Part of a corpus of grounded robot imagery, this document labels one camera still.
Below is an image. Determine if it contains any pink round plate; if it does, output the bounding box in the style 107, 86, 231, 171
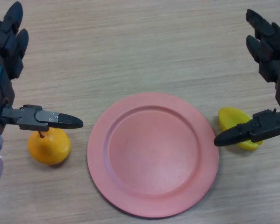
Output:
87, 92, 220, 219

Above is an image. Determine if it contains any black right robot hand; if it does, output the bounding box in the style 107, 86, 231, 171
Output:
214, 8, 280, 147

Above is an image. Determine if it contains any yellow pear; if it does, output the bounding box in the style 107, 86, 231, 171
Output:
27, 127, 72, 166

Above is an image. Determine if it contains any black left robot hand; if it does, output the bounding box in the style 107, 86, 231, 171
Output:
0, 1, 84, 136

